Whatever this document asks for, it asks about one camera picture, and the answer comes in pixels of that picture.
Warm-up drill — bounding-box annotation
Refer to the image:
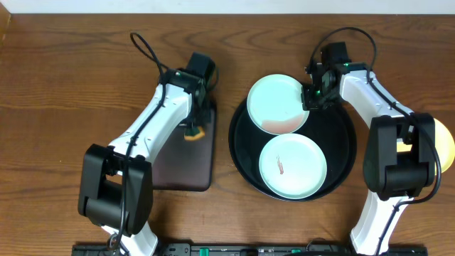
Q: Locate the dark rectangular sponge tray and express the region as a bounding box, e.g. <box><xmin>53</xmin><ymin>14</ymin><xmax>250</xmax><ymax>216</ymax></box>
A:
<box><xmin>152</xmin><ymin>102</ymin><xmax>217</xmax><ymax>191</ymax></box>

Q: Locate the orange green scrub sponge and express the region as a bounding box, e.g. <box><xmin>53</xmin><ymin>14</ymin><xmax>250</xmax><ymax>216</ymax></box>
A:
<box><xmin>184</xmin><ymin>126</ymin><xmax>205</xmax><ymax>142</ymax></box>

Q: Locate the mint plate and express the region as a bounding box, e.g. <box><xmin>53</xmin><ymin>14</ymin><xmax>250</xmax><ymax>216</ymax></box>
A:
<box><xmin>259</xmin><ymin>134</ymin><xmax>328</xmax><ymax>200</ymax></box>
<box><xmin>247</xmin><ymin>74</ymin><xmax>309</xmax><ymax>135</ymax></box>

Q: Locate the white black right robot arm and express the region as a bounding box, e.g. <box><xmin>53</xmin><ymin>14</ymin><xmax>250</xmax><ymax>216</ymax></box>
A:
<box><xmin>302</xmin><ymin>62</ymin><xmax>442</xmax><ymax>255</ymax></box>

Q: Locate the yellow plate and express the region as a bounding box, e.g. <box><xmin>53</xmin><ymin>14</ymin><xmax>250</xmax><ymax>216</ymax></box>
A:
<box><xmin>397</xmin><ymin>118</ymin><xmax>454</xmax><ymax>173</ymax></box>

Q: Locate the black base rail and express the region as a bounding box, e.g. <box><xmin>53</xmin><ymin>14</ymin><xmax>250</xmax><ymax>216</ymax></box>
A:
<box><xmin>71</xmin><ymin>243</ymin><xmax>429</xmax><ymax>256</ymax></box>

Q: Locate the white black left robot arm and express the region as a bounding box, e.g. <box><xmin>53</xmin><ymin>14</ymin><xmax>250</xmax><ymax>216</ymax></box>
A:
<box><xmin>77</xmin><ymin>68</ymin><xmax>213</xmax><ymax>255</ymax></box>

